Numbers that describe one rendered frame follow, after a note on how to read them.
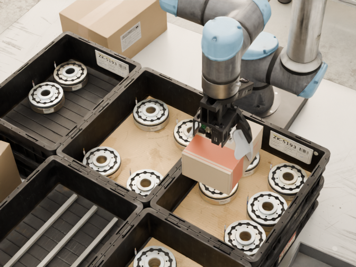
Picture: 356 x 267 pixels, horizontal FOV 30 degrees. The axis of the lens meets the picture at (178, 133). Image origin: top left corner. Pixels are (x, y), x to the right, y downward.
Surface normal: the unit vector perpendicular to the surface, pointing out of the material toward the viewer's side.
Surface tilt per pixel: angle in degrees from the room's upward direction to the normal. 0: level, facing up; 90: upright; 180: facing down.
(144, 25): 90
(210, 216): 0
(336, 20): 0
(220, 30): 1
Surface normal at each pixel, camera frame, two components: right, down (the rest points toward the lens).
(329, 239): -0.02, -0.67
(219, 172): -0.51, 0.65
